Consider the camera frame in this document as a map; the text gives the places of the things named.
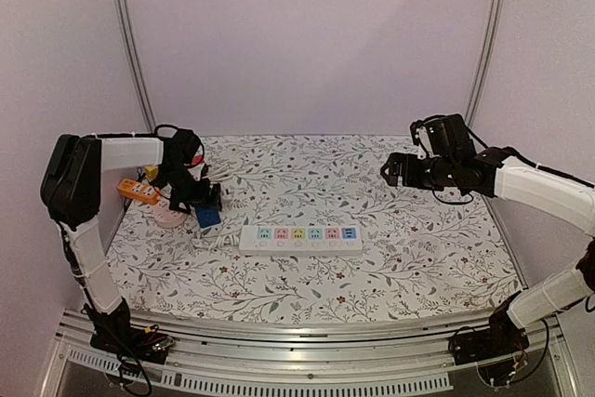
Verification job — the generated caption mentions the left aluminium frame post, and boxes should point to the left aluminium frame post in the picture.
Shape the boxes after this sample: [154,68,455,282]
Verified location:
[113,0,157,131]

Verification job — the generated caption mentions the white multicolour power strip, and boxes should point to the white multicolour power strip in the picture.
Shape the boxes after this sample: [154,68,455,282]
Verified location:
[238,225,364,257]

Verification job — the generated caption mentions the aluminium frame post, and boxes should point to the aluminium frame post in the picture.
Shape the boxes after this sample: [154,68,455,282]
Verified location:
[113,0,157,131]
[464,0,504,127]

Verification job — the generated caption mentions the pink round power socket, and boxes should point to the pink round power socket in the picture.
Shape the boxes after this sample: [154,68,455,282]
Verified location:
[152,201,188,229]

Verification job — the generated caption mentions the yellow cube socket adapter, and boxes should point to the yellow cube socket adapter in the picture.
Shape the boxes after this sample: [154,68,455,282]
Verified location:
[144,165,158,181]

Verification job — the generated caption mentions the orange power strip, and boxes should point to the orange power strip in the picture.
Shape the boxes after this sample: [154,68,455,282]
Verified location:
[117,179,160,205]

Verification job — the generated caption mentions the white coiled power cable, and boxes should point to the white coiled power cable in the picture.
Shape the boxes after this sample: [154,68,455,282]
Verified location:
[204,162,243,193]

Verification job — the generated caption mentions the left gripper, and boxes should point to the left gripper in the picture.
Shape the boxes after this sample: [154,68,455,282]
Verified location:
[159,165,222,214]

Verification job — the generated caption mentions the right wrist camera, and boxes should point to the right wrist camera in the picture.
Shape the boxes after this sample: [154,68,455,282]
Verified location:
[410,120,430,160]

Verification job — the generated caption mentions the blue cube socket adapter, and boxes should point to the blue cube socket adapter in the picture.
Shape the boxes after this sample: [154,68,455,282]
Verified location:
[194,206,221,230]

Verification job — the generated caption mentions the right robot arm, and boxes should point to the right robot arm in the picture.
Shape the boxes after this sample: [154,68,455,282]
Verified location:
[380,113,594,364]

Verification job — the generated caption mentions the floral table mat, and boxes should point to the floral table mat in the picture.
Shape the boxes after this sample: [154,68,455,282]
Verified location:
[108,136,522,325]

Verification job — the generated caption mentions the right aluminium frame post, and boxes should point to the right aluminium frame post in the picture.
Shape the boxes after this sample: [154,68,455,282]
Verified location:
[464,0,504,127]

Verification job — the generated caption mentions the power strip cable and plug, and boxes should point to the power strip cable and plug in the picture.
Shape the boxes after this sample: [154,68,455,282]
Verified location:
[188,232,243,252]

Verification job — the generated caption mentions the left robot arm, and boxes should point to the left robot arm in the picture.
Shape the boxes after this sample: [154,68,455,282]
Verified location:
[40,128,222,364]

